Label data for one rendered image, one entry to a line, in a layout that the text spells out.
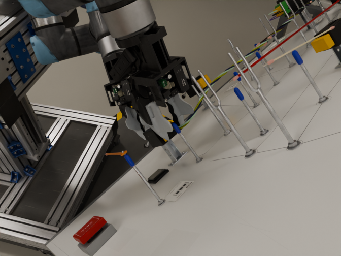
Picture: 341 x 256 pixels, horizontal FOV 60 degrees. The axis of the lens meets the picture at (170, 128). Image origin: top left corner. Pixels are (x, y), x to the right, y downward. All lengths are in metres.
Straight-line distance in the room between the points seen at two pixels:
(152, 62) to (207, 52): 2.47
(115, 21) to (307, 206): 0.34
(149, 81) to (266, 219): 0.27
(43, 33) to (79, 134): 1.16
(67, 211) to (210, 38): 2.21
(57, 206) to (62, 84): 1.30
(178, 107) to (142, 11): 0.20
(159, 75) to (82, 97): 2.05
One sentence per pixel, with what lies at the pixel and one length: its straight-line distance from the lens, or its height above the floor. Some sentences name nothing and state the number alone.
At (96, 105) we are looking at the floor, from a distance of 2.38.
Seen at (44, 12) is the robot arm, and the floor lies 1.37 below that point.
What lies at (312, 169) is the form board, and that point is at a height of 1.33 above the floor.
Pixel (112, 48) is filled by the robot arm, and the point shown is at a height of 1.21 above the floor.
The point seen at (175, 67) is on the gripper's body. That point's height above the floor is 1.30.
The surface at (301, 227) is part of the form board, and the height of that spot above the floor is 1.35.
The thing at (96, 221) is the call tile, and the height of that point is 1.12.
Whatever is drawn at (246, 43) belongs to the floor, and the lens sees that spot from 3.12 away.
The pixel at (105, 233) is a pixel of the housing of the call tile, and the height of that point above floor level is 1.11.
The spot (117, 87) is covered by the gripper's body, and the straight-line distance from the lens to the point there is 0.70.
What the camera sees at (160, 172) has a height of 1.08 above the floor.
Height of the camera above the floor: 1.58
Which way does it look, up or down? 48 degrees down
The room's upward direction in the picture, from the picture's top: straight up
